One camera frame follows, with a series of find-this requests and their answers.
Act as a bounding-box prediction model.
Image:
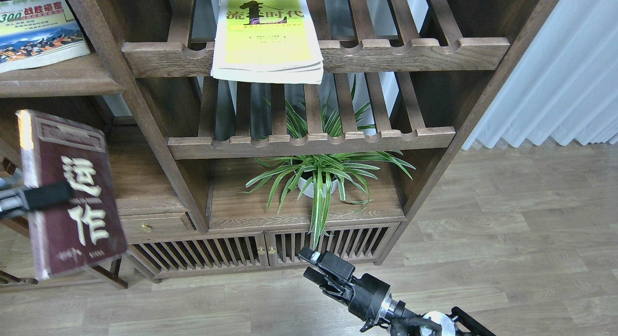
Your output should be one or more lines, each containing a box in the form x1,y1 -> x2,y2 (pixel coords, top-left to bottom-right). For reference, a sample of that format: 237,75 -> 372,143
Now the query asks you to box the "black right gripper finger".
299,248 -> 355,281
303,267 -> 348,298

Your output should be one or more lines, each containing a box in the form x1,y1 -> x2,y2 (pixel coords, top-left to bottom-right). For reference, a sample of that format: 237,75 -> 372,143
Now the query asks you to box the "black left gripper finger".
0,181 -> 73,220

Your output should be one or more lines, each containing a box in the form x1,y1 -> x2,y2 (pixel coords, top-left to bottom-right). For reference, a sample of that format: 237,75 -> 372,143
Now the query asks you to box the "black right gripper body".
332,274 -> 392,323

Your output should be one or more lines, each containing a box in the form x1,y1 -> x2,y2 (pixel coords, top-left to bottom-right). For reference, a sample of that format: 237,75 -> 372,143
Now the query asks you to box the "dark maroon thick book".
17,110 -> 128,280

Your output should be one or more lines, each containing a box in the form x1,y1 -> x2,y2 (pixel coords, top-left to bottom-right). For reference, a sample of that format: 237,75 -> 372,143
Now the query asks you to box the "white green illustrated book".
0,0 -> 90,72

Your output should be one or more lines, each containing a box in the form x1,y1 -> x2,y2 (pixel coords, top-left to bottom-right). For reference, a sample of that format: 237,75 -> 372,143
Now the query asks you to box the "yellow green paperback book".
211,0 -> 324,85

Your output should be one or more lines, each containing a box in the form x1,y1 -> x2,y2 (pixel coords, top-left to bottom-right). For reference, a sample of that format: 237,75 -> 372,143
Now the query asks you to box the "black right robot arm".
299,247 -> 493,336

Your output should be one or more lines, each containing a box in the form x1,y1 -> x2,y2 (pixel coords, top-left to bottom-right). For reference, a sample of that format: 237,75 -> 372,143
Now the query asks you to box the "white plant pot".
297,172 -> 338,199

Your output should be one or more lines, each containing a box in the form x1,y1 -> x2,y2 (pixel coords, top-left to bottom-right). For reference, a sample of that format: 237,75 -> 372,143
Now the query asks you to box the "green spider plant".
239,75 -> 417,252

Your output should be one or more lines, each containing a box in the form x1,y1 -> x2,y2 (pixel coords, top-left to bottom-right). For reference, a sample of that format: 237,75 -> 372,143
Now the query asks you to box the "brass drawer knob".
140,223 -> 153,233

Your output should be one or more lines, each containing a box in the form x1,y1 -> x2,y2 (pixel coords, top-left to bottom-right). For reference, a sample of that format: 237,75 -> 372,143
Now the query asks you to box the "dark wooden bookshelf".
1,0 -> 559,282

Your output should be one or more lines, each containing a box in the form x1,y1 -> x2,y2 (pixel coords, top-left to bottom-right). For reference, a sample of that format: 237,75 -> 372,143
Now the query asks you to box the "white pleated curtain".
462,0 -> 618,150

